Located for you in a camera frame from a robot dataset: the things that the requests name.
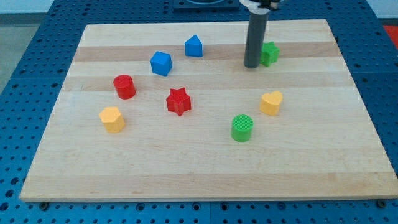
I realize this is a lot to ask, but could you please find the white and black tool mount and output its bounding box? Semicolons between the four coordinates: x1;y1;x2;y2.
239;0;282;14

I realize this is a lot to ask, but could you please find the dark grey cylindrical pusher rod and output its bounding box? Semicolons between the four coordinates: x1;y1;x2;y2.
244;13;268;68

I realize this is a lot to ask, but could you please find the green star block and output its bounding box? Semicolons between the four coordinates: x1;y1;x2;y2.
260;42;280;67

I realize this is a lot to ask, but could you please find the red star block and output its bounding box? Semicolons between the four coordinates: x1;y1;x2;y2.
166;87;192;116

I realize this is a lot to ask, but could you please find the blue pentagon block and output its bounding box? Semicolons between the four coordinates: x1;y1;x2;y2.
184;35;203;57

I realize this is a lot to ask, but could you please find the yellow heart block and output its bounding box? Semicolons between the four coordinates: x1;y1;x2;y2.
259;91;283;116

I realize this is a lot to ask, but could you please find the green cylinder block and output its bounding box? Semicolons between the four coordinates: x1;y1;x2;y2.
231;114;254;142

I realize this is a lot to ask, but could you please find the blue cube block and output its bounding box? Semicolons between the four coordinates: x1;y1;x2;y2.
150;51;172;77

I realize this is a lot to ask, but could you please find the light wooden board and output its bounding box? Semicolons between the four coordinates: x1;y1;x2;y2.
20;19;397;202

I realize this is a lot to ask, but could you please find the red cylinder block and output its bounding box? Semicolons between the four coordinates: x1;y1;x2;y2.
113;74;136;100

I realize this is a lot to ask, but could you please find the yellow hexagon block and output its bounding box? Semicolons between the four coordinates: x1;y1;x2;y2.
99;106;126;133

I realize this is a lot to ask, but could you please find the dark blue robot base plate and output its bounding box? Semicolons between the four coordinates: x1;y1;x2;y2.
172;0;240;12

